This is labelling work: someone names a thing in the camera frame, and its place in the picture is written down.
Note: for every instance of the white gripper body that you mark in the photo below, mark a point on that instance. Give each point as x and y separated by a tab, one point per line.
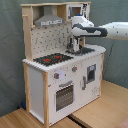
74	44

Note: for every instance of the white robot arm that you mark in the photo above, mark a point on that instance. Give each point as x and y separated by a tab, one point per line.
81	27

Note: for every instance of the wooden toy kitchen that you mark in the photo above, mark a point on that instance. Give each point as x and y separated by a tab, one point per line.
40	84

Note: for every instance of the grey toy sink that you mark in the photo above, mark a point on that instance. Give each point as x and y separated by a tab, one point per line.
82	51

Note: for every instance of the right red stove knob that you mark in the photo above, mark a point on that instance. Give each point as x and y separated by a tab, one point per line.
74	69

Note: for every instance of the red stove knob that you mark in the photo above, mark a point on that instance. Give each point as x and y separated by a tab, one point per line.
74	69
56	75

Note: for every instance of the white toy microwave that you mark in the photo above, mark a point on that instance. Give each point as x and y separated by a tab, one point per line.
78	10

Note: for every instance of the black stovetop red burners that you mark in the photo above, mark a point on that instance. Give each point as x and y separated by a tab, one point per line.
52	59

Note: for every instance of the grey range hood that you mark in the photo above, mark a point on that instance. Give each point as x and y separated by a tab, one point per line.
48	18

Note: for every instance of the left red stove knob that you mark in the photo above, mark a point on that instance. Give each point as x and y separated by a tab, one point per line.
56	75

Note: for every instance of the toy oven door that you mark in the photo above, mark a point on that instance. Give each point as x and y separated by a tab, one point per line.
65	96

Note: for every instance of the grey cupboard door handle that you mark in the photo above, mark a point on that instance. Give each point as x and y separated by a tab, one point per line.
84	83

